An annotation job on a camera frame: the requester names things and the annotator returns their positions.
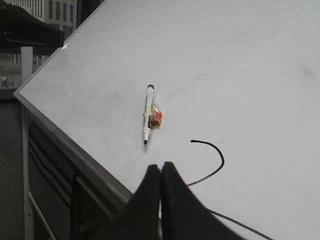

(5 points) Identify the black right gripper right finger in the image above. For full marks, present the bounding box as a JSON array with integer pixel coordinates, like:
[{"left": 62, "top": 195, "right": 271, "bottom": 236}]
[{"left": 160, "top": 162, "right": 243, "bottom": 240}]

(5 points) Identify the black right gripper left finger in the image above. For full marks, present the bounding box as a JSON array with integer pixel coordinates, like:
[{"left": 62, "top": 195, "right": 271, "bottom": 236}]
[{"left": 92, "top": 164, "right": 161, "bottom": 240}]

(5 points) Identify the white black-tipped whiteboard marker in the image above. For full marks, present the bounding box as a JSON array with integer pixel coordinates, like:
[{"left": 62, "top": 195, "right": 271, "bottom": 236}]
[{"left": 143, "top": 84, "right": 155, "bottom": 145}]

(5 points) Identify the white whiteboard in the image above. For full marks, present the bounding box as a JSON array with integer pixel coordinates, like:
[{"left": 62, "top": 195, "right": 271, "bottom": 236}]
[{"left": 15, "top": 0, "right": 320, "bottom": 240}]

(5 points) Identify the black cable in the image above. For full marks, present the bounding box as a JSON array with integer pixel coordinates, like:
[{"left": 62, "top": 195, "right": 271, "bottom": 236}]
[{"left": 208, "top": 208, "right": 276, "bottom": 240}]

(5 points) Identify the grey whiteboard stand frame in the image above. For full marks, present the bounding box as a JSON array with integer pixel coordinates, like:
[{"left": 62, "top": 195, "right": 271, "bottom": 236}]
[{"left": 22, "top": 107, "right": 131, "bottom": 240}]

